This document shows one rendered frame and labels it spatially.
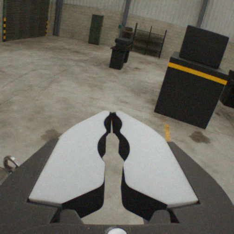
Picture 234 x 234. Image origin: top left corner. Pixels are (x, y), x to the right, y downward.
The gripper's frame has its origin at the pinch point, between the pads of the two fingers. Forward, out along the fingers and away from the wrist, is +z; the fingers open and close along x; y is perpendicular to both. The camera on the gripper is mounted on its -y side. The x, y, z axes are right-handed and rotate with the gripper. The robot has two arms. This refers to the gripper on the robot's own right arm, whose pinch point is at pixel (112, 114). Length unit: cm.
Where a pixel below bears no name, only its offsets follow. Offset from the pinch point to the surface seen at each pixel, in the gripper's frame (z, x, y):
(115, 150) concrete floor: 196, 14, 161
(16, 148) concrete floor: 167, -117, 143
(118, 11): 1339, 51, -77
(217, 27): 1193, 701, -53
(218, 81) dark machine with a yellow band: 305, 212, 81
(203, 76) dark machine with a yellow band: 317, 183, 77
